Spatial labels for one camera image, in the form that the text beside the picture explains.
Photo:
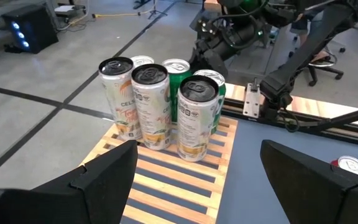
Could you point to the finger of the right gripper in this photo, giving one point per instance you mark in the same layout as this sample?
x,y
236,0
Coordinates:
x,y
216,63
196,60

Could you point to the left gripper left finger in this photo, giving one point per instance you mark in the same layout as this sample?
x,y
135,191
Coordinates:
x,y
73,202

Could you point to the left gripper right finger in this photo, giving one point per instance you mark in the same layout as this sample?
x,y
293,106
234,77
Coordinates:
x,y
322,199

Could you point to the green Sprite can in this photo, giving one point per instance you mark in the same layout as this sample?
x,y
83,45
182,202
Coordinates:
x,y
210,74
179,90

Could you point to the slim can white blue lid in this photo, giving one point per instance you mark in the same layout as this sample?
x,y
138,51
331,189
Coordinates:
x,y
141,59

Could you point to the white Celsius can yellow band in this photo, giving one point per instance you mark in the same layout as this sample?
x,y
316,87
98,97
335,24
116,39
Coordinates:
x,y
196,124
151,109
120,99

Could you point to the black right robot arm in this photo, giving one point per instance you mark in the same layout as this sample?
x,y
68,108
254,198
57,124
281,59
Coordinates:
x,y
306,53

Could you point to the wooden slatted shelf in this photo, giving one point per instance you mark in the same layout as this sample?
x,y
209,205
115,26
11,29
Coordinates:
x,y
224,155

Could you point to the red cola can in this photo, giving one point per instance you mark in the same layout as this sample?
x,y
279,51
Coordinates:
x,y
353,165

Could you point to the black tripod stand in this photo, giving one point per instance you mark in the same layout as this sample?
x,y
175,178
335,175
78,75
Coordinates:
x,y
154,7

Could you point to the person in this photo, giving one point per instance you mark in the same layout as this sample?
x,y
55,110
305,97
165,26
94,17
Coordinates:
x,y
300,25

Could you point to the black office chair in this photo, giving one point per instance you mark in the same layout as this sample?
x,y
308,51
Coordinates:
x,y
312,77

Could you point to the black computer tower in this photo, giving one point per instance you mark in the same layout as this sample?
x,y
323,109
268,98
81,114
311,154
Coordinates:
x,y
39,34

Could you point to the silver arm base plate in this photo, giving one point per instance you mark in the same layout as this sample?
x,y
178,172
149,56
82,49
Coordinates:
x,y
252,102

